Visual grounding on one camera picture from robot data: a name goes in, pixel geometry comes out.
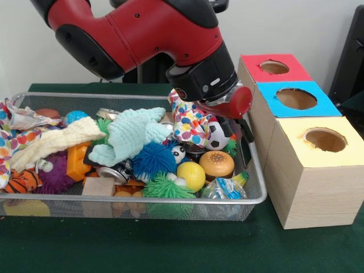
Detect black floor stand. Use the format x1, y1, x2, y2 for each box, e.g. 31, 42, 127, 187
329, 5, 364, 109

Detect shallow clear mesh bin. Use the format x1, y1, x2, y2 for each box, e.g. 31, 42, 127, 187
0, 92, 268, 221

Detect clear plastic bottle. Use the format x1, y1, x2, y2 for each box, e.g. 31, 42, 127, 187
200, 177, 246, 201

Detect wooden burger toy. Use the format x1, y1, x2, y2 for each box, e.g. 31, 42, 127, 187
199, 151, 235, 179

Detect yellow banana toy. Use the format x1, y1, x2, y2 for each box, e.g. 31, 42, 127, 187
232, 172, 250, 188

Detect cream cloth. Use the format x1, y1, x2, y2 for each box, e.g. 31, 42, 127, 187
10, 117, 107, 173

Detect dark green side table cloth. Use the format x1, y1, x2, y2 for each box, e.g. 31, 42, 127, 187
340, 90, 364, 113

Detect small soccer ball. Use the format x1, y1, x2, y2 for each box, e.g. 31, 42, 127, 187
205, 122, 231, 151

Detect yellow ball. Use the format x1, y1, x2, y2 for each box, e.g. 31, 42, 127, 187
176, 162, 206, 192

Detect white plastic bag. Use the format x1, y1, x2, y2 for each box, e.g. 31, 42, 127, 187
0, 98, 40, 188

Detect green spiky ball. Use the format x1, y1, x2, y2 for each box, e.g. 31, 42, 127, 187
95, 117, 112, 143

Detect wooden box with three holes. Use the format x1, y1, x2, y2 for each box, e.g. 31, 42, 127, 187
238, 54, 364, 230

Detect dark green tablecloth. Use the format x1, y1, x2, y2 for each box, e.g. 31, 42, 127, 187
0, 82, 364, 273

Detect colourful polka-dot cloth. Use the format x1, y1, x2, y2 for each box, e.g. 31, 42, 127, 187
168, 88, 218, 148

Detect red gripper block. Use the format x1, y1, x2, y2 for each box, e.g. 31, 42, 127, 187
196, 84, 255, 143

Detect black drink can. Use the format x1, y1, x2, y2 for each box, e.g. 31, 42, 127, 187
97, 158, 135, 184

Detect mint green knit cloth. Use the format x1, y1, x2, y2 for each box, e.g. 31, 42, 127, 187
88, 108, 172, 167

